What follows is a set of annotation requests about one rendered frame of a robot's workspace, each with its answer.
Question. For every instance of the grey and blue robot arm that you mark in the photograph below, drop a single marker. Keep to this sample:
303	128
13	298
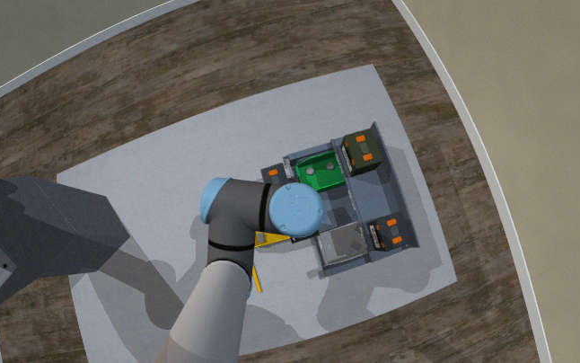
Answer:
209	327

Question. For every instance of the green open bin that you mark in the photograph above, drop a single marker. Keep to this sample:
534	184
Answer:
322	179

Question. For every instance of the grey open bin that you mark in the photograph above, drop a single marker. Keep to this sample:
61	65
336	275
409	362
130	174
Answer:
337	244

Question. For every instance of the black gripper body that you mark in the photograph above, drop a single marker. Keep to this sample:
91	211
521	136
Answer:
304	238

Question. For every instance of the yellow bin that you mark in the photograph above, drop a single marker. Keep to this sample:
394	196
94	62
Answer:
270	238

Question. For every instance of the orange bar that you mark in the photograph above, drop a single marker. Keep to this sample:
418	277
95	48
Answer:
256	279

